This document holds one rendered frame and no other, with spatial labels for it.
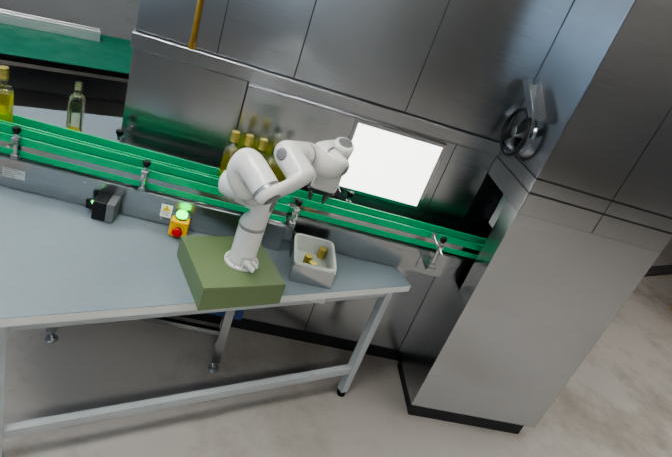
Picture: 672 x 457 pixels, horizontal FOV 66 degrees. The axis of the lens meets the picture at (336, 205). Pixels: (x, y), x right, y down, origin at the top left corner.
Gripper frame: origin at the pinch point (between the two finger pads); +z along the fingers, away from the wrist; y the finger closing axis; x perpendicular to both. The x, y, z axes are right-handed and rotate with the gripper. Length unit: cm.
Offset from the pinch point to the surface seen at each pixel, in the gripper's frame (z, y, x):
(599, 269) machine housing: -7, -127, 0
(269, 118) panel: -0.3, 24.0, -37.1
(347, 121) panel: -9.9, -7.6, -39.5
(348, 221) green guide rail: 20.9, -21.3, -12.5
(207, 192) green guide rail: 19.1, 39.7, -4.2
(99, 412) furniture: 75, 54, 65
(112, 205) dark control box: 27, 72, 8
